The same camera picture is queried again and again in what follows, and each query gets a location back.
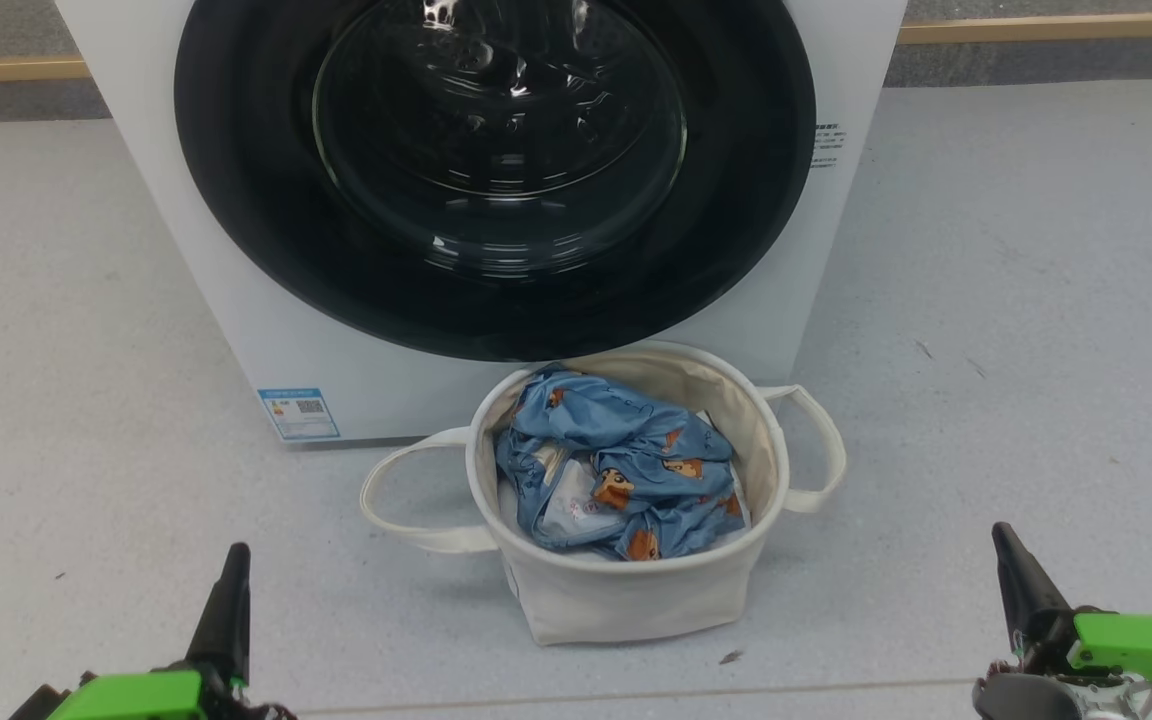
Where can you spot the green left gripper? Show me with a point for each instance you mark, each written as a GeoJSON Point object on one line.
{"type": "Point", "coordinates": [126, 696]}

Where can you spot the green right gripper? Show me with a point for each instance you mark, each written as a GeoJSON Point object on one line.
{"type": "Point", "coordinates": [1141, 650]}

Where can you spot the white printed garment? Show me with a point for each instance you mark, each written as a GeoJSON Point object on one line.
{"type": "Point", "coordinates": [576, 510]}

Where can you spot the black round glass washer door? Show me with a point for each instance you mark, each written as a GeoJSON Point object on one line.
{"type": "Point", "coordinates": [256, 200]}

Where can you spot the blue cartoon print garment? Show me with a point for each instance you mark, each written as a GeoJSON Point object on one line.
{"type": "Point", "coordinates": [626, 420]}

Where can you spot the white front-load washing machine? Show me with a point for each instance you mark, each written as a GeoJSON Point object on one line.
{"type": "Point", "coordinates": [236, 330]}

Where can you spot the blue energy label sticker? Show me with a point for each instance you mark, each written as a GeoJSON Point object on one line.
{"type": "Point", "coordinates": [300, 414]}

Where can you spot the white basket filler bag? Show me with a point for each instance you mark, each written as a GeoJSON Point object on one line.
{"type": "Point", "coordinates": [510, 510]}

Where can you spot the cream canvas laundry basket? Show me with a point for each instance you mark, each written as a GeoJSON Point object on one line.
{"type": "Point", "coordinates": [616, 600]}

